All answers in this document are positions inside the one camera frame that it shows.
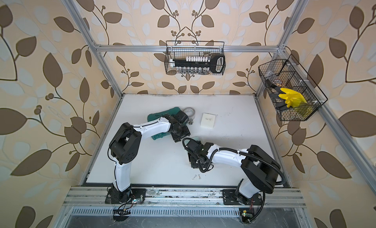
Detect cream jewelry box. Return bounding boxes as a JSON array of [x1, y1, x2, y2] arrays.
[[200, 113, 216, 129]]

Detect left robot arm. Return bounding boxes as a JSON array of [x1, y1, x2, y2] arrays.
[[109, 110, 190, 192]]

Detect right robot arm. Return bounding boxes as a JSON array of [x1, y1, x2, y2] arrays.
[[182, 137, 286, 199]]

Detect green plastic tool case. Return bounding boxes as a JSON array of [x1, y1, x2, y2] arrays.
[[147, 106, 184, 140]]

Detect black pliers in basket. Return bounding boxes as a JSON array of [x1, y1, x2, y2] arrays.
[[266, 79, 288, 111]]

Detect yellow rubber glove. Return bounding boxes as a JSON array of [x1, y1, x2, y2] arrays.
[[280, 88, 307, 108]]

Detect black corrugated cable conduit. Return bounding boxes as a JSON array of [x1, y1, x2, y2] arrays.
[[182, 136, 287, 186]]

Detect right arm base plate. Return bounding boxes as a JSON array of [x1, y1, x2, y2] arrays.
[[222, 189, 262, 206]]

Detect centre black wire basket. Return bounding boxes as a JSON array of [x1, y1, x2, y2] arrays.
[[164, 40, 226, 76]]

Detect black wire basket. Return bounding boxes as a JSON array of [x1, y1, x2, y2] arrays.
[[258, 55, 328, 121], [164, 40, 226, 76]]

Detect socket set on black rail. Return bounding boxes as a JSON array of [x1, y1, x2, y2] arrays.
[[166, 54, 226, 75]]

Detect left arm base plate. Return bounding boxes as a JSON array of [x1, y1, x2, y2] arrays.
[[105, 187, 146, 204]]

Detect right black wire basket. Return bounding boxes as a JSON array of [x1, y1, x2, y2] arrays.
[[258, 55, 328, 121]]

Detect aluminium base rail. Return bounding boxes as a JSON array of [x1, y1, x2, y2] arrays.
[[63, 187, 306, 208]]

